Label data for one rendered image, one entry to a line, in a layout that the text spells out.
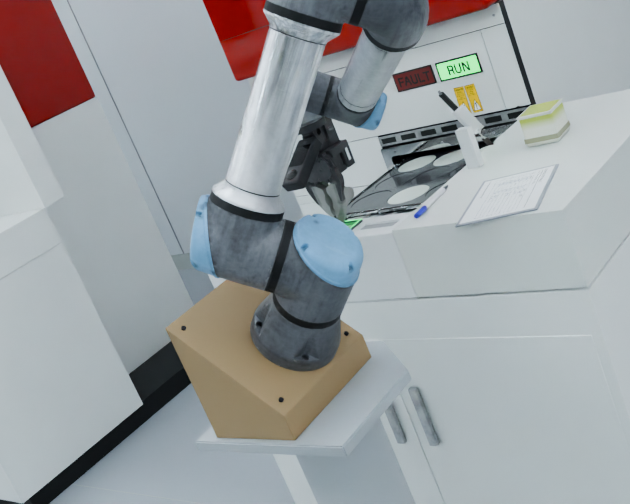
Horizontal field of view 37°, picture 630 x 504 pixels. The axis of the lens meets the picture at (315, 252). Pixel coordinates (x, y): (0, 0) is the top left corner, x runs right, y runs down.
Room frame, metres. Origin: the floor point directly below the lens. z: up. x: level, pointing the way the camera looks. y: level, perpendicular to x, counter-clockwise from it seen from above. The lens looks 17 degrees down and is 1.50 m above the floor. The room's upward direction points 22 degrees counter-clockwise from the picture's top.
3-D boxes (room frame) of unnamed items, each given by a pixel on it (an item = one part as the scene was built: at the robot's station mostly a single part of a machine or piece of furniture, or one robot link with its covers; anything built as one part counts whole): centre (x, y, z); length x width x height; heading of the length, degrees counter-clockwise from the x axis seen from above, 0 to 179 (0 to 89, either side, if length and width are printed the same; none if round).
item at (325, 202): (1.84, -0.07, 1.02); 0.06 x 0.03 x 0.09; 136
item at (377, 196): (2.16, -0.32, 0.90); 0.34 x 0.34 x 0.01; 45
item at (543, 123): (1.84, -0.53, 1.00); 0.07 x 0.07 x 0.07; 49
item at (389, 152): (2.28, -0.42, 0.89); 0.44 x 0.02 x 0.10; 45
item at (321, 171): (1.84, -0.09, 1.13); 0.09 x 0.08 x 0.12; 136
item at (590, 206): (1.78, -0.49, 0.89); 0.62 x 0.35 x 0.14; 135
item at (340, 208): (1.82, -0.10, 1.02); 0.06 x 0.03 x 0.09; 136
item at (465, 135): (1.87, -0.38, 1.03); 0.06 x 0.04 x 0.13; 135
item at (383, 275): (1.91, 0.02, 0.89); 0.55 x 0.09 x 0.14; 45
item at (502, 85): (2.42, -0.31, 1.02); 0.81 x 0.03 x 0.40; 45
